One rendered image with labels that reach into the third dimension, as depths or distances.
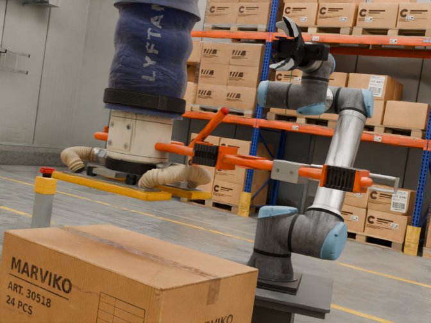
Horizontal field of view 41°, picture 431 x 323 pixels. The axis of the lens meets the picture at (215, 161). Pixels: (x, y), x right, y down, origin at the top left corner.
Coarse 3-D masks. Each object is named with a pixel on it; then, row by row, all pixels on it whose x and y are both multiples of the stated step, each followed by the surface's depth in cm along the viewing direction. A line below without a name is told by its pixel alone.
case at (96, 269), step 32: (32, 256) 155; (64, 256) 147; (96, 256) 148; (128, 256) 153; (160, 256) 158; (192, 256) 164; (0, 288) 163; (32, 288) 154; (64, 288) 147; (96, 288) 140; (128, 288) 134; (160, 288) 128; (192, 288) 136; (224, 288) 147; (0, 320) 162; (32, 320) 154; (64, 320) 146; (96, 320) 140; (128, 320) 133; (160, 320) 128; (192, 320) 138; (224, 320) 150
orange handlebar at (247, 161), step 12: (96, 132) 167; (156, 144) 154; (168, 144) 153; (180, 144) 183; (228, 156) 142; (240, 156) 141; (252, 156) 139; (252, 168) 138; (264, 168) 137; (300, 168) 132; (312, 168) 135; (360, 180) 125; (372, 180) 127
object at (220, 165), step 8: (200, 144) 144; (208, 144) 151; (192, 152) 146; (200, 152) 145; (208, 152) 143; (216, 152) 142; (224, 152) 144; (232, 152) 147; (192, 160) 145; (200, 160) 144; (208, 160) 143; (216, 160) 143; (216, 168) 142; (224, 168) 145; (232, 168) 148
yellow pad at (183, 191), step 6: (138, 180) 167; (156, 186) 163; (162, 186) 162; (168, 186) 162; (174, 186) 161; (180, 186) 162; (186, 186) 164; (174, 192) 160; (180, 192) 158; (186, 192) 158; (192, 192) 157; (198, 192) 159; (204, 192) 162; (210, 192) 164; (186, 198) 158; (192, 198) 157; (198, 198) 159; (204, 198) 162
